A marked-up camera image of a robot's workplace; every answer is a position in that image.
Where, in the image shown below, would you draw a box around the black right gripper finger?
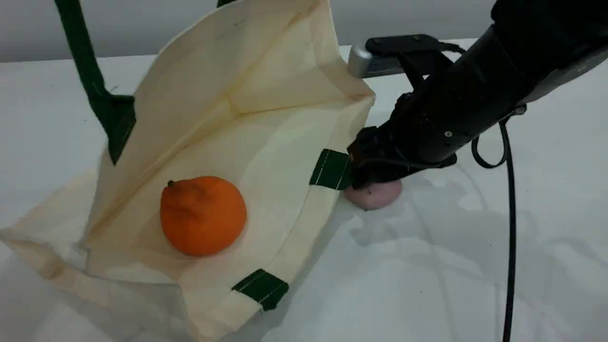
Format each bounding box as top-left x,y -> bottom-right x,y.
351,166 -> 404,191

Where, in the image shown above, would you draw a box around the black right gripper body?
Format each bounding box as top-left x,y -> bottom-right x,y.
348,90 -> 457,179

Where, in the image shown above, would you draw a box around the pink peach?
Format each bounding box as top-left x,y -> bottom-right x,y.
344,180 -> 403,211

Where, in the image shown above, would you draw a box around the cream canvas bag green handles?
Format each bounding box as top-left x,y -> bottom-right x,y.
0,0 -> 377,342

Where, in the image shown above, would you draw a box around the orange fruit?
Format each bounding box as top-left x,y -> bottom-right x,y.
160,176 -> 247,257

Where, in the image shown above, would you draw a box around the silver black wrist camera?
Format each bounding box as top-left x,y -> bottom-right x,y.
347,34 -> 467,79

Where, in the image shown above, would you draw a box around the black cable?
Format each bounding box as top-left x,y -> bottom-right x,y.
470,107 -> 519,342

